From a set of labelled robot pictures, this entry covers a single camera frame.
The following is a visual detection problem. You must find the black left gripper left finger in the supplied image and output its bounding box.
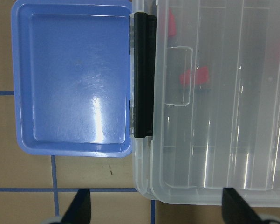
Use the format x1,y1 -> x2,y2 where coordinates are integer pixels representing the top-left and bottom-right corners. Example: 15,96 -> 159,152
61,189 -> 91,224

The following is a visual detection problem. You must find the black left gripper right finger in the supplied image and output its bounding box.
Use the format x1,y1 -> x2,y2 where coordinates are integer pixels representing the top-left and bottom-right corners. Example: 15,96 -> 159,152
222,188 -> 263,224

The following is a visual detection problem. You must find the red block in box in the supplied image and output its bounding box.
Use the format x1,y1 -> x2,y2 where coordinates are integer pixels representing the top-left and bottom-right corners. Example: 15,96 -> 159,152
179,66 -> 210,86

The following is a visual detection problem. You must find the clear plastic storage box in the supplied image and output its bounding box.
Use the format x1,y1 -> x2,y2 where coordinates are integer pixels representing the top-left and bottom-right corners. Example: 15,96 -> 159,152
130,0 -> 280,207

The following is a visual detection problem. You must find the blue plastic tray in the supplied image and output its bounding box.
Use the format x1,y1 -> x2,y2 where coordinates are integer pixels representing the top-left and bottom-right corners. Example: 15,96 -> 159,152
11,0 -> 132,158

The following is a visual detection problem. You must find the black box latch handle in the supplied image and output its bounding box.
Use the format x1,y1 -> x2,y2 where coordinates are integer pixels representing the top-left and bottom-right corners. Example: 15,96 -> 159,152
133,12 -> 157,138

